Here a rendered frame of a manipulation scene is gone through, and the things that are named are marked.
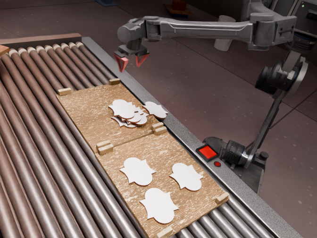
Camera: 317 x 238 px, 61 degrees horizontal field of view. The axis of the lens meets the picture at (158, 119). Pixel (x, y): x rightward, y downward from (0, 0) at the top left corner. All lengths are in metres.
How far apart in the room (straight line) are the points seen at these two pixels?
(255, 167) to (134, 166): 1.46
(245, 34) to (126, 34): 0.40
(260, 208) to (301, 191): 1.67
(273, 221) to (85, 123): 0.84
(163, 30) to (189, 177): 0.55
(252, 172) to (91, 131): 1.46
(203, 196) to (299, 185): 1.87
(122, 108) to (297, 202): 1.88
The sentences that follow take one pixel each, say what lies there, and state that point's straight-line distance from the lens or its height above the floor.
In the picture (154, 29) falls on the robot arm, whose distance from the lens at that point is 1.02.
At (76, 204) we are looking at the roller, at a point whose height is 0.92.
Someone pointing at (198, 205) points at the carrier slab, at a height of 0.94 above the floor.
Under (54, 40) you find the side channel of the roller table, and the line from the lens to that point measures 1.86.
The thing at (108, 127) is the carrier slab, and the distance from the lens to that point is 1.19.
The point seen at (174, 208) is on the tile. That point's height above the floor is 0.95.
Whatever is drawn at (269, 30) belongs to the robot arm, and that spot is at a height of 1.49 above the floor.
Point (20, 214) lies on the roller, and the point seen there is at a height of 0.92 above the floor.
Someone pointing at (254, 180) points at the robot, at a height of 0.24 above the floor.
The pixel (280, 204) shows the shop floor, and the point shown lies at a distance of 2.56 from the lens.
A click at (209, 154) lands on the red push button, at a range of 1.20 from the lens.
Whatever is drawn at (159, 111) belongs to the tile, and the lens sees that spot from 1.33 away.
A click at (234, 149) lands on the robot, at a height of 0.40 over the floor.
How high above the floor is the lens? 1.73
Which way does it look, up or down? 38 degrees down
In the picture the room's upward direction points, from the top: 14 degrees clockwise
